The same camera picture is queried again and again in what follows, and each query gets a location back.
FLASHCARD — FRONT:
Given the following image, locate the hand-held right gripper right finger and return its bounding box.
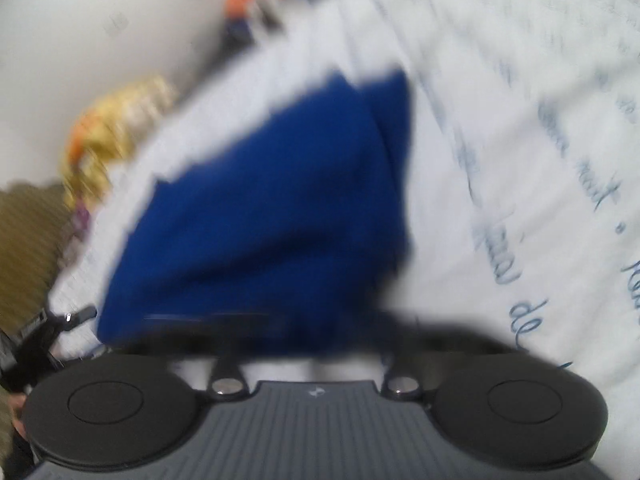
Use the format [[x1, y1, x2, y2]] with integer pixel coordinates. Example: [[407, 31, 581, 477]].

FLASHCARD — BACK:
[[377, 310, 526, 402]]

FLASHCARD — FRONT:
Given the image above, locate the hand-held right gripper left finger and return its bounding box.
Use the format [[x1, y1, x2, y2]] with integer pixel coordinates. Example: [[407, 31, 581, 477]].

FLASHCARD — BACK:
[[120, 311, 249, 402]]

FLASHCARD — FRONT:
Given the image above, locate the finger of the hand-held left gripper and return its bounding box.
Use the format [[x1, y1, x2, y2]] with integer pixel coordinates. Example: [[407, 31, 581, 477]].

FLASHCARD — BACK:
[[56, 306, 99, 332]]

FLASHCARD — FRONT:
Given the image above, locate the blue knit sweater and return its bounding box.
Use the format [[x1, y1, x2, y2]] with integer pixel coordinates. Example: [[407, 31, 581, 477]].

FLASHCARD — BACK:
[[95, 67, 418, 361]]

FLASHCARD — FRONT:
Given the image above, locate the brown woven chair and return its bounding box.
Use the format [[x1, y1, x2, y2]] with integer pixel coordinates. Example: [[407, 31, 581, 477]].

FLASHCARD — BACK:
[[0, 181, 78, 333]]

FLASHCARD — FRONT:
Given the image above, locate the yellow quilt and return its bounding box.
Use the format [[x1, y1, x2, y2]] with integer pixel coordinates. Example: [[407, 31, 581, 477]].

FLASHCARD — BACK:
[[59, 74, 182, 213]]

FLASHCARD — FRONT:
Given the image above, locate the white script-printed blanket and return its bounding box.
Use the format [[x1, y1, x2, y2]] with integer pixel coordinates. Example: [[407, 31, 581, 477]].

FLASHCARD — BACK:
[[47, 0, 640, 401]]

